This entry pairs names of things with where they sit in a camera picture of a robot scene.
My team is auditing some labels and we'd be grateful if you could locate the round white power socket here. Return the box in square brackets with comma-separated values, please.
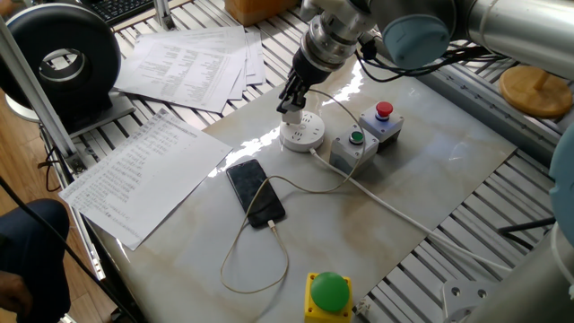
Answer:
[278, 110, 326, 153]

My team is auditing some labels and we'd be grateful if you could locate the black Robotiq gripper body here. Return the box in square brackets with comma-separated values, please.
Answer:
[291, 47, 333, 90]

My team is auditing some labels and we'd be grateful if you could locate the aluminium frame rail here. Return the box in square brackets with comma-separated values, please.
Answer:
[414, 66, 574, 170]
[0, 15, 109, 282]

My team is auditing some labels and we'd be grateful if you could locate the wooden round stand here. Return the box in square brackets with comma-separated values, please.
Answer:
[499, 65, 574, 120]

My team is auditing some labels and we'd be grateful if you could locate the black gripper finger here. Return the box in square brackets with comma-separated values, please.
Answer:
[276, 78, 297, 113]
[293, 83, 310, 109]

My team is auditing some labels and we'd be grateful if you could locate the black wrist cable with sensor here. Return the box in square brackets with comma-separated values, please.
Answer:
[356, 33, 508, 84]

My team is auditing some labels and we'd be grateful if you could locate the white USB charger plug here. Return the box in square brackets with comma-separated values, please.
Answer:
[281, 107, 304, 127]

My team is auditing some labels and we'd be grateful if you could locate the paper sheet with handwritten list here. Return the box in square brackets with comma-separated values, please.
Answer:
[57, 107, 233, 251]

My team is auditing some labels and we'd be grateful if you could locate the aluminium frame post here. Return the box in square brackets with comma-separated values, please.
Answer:
[152, 0, 177, 31]

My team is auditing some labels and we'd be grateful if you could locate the small green button box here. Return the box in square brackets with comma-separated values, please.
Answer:
[329, 124, 380, 176]

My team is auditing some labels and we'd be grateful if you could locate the red push button box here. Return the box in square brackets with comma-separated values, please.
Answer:
[358, 100, 405, 152]

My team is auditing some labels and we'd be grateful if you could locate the beige phone charging cable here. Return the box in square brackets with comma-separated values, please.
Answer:
[219, 88, 365, 295]

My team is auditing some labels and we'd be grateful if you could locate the white marble slab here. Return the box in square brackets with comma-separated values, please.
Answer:
[91, 57, 519, 323]

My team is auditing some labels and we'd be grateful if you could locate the white socket power cord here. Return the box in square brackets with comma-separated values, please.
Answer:
[308, 147, 513, 275]

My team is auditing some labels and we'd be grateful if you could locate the black smartphone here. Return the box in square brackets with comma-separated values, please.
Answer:
[225, 158, 287, 229]

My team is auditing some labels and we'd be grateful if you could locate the paper sheet with printed table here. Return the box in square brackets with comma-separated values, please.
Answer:
[114, 42, 239, 113]

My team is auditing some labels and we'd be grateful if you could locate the black keyboard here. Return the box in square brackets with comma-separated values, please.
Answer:
[83, 0, 156, 26]

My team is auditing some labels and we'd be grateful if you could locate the white paper sheet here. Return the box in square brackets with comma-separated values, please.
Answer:
[241, 31, 260, 91]
[134, 25, 248, 102]
[255, 31, 266, 86]

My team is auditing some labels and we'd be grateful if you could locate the orange-brown box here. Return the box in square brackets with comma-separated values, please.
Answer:
[223, 0, 300, 27]

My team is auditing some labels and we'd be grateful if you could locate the yellow box green mushroom button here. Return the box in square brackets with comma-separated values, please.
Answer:
[303, 271, 354, 323]

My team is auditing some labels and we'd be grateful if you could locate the black ring-shaped device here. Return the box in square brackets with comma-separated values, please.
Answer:
[0, 3, 135, 138]

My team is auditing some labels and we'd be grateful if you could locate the person in dark trousers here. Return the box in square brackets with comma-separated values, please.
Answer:
[0, 198, 72, 323]

